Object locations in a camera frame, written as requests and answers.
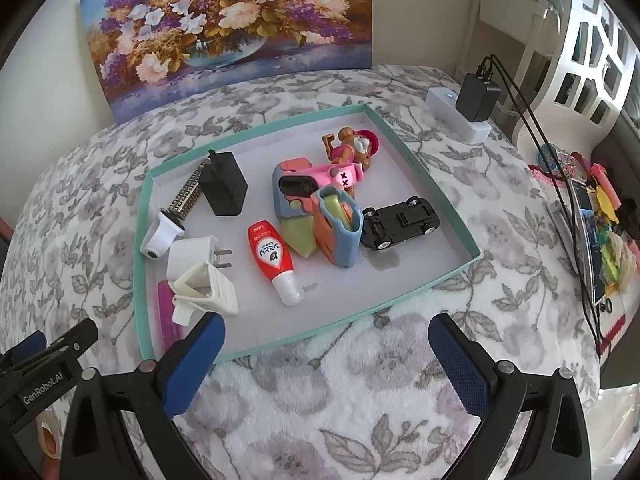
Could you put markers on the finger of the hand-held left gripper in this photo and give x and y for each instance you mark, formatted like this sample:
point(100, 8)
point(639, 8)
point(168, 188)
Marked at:
point(75, 340)
point(27, 347)

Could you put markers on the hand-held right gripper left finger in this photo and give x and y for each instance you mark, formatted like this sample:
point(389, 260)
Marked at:
point(192, 365)

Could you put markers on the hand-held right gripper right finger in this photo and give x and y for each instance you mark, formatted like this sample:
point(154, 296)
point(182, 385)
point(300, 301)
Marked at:
point(460, 365)

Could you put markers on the pink plastic bar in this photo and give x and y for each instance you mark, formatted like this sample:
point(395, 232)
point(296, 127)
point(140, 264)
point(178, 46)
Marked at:
point(167, 320)

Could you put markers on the cream plastic clip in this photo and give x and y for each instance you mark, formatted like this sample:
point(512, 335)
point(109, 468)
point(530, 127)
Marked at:
point(210, 290)

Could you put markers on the white plug adapter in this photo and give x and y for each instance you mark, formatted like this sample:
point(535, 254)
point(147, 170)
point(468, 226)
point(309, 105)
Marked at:
point(192, 255)

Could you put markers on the white cylindrical gadget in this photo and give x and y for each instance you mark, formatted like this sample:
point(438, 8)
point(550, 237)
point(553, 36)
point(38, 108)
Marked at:
point(160, 235)

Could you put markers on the red tube white cap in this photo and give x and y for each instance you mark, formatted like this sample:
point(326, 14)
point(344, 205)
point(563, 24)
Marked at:
point(270, 255)

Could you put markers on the teal-rimmed white tray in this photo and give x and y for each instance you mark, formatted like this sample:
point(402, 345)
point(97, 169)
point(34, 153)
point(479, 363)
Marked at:
point(325, 302)

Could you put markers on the black toy car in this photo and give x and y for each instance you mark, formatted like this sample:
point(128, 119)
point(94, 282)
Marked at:
point(400, 222)

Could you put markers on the blue-rimmed pastel plastic holder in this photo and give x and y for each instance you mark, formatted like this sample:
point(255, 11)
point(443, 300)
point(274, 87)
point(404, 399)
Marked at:
point(345, 245)

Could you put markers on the salmon and green plastic holder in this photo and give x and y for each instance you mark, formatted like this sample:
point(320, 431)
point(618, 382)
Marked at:
point(295, 232)

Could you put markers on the black plug adapter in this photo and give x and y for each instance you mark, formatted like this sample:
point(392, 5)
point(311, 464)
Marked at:
point(225, 185)

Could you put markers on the pink plastic toy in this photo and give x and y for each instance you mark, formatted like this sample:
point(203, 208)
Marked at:
point(320, 177)

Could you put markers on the brown bear figurine pink hat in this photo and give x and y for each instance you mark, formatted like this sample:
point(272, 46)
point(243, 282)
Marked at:
point(350, 147)

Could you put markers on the person's left hand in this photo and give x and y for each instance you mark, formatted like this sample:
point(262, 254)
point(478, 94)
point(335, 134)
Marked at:
point(47, 440)

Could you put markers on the grey floral blanket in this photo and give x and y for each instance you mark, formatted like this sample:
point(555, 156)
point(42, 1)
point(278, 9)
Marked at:
point(350, 385)

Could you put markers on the glossy picture book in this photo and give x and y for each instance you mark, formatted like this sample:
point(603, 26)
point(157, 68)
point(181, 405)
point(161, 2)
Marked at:
point(592, 240)

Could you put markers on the pile of colourful small toys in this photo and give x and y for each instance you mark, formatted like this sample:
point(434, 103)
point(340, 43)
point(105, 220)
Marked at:
point(607, 200)

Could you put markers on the white power strip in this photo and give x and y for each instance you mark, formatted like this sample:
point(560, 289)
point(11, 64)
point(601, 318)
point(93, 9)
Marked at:
point(445, 105)

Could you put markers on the black charger block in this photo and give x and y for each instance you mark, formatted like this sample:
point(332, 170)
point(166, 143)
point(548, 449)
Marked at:
point(477, 97)

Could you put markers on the white chair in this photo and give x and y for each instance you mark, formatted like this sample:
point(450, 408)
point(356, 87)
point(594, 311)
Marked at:
point(590, 60)

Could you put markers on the floral still-life painting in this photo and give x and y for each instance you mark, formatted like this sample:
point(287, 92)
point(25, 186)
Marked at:
point(225, 20)

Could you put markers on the white shelf unit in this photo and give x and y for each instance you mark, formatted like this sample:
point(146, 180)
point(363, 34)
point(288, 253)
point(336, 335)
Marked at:
point(515, 20)

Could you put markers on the pink frame strip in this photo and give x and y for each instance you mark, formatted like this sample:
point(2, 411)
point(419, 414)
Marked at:
point(5, 229)

